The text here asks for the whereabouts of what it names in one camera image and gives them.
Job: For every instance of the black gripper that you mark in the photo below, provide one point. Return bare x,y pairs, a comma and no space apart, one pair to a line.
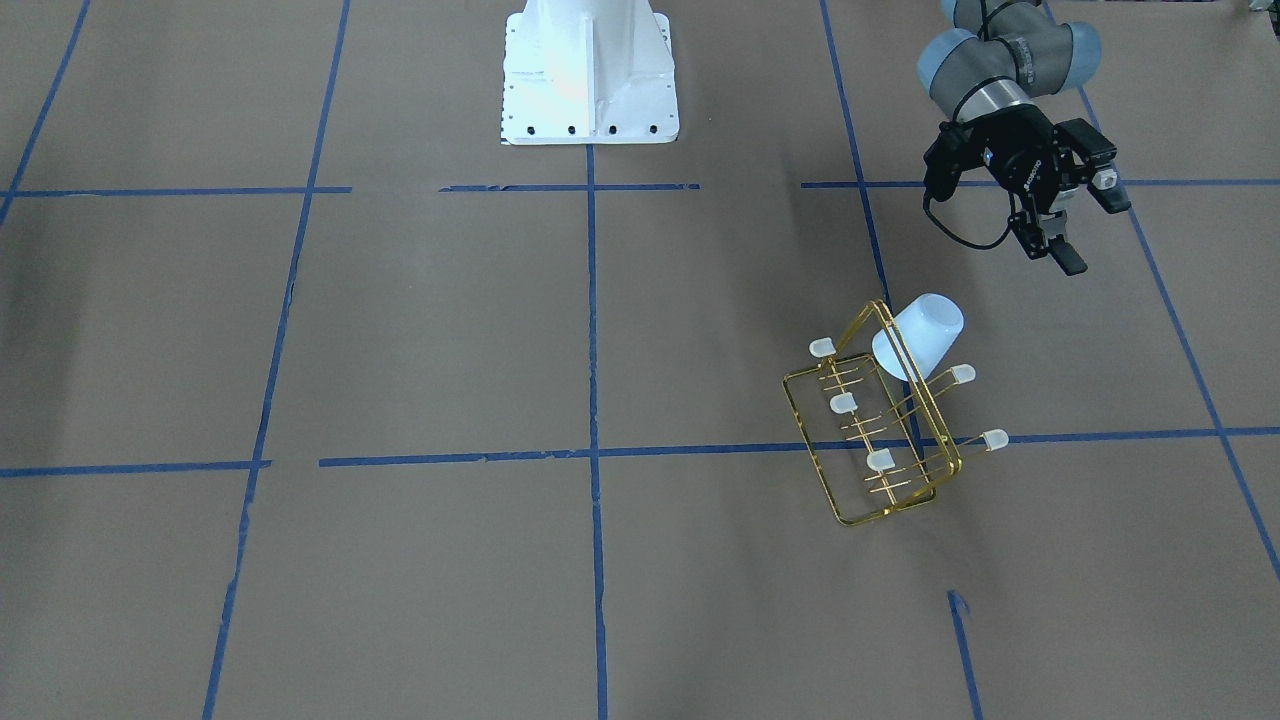
1022,150

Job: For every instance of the light blue plastic cup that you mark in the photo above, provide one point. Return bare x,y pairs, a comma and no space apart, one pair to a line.
925,330

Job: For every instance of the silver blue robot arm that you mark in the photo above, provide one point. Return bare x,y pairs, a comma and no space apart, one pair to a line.
985,73

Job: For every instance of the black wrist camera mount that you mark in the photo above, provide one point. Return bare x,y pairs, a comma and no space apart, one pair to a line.
1091,160

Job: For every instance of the gold wire cup holder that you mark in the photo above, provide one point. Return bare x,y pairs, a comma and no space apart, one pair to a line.
902,448

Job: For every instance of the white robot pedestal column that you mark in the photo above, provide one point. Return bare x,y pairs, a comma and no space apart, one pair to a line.
588,73

